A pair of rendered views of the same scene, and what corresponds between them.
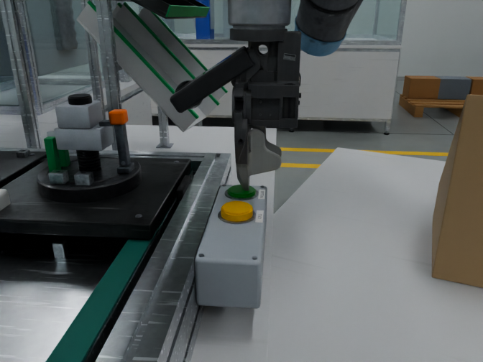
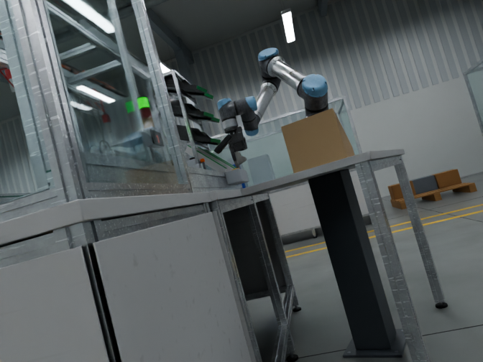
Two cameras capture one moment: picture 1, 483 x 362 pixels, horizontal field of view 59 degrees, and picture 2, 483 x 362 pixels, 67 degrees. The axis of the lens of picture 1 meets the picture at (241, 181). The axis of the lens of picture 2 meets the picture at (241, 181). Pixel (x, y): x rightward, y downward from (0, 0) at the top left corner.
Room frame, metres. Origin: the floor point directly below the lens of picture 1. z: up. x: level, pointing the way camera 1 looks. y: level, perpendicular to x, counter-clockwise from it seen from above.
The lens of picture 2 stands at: (-1.26, -0.16, 0.80)
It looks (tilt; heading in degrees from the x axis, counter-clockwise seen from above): 4 degrees up; 5
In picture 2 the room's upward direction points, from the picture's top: 15 degrees counter-clockwise
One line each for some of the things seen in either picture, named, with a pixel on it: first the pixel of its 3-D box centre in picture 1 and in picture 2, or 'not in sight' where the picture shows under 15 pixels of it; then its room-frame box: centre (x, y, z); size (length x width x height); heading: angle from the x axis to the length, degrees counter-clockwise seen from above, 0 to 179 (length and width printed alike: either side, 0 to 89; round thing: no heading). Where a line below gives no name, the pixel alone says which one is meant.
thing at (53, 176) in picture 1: (58, 177); not in sight; (0.52, 0.24, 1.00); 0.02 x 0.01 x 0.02; 85
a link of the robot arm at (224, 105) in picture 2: not in sight; (226, 110); (0.55, -0.03, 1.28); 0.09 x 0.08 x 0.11; 92
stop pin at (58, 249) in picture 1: (62, 255); not in sight; (0.46, 0.22, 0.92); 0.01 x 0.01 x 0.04; 85
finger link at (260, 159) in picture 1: (259, 162); (239, 160); (0.53, -0.02, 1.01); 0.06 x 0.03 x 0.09; 85
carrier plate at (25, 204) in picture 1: (93, 188); not in sight; (0.57, 0.21, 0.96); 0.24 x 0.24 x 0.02; 85
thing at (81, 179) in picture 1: (84, 178); not in sight; (0.51, 0.20, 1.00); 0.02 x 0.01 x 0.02; 85
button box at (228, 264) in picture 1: (236, 235); (237, 177); (0.48, 0.01, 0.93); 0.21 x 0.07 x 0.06; 175
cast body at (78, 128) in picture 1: (75, 121); (192, 164); (0.57, 0.22, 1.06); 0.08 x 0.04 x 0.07; 85
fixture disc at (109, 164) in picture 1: (91, 176); not in sight; (0.57, 0.21, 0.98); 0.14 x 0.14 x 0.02
